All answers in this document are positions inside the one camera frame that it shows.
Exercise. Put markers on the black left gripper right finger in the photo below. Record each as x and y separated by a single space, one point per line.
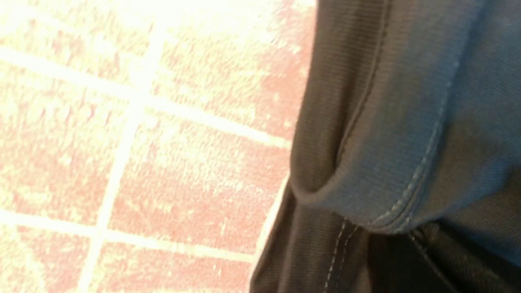
461 264

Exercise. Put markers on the dark gray long-sleeve top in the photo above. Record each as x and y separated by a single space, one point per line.
410 116

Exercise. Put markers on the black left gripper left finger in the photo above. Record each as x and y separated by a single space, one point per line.
398 264

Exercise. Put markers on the pink checkered tablecloth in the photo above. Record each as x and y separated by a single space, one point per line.
145 143

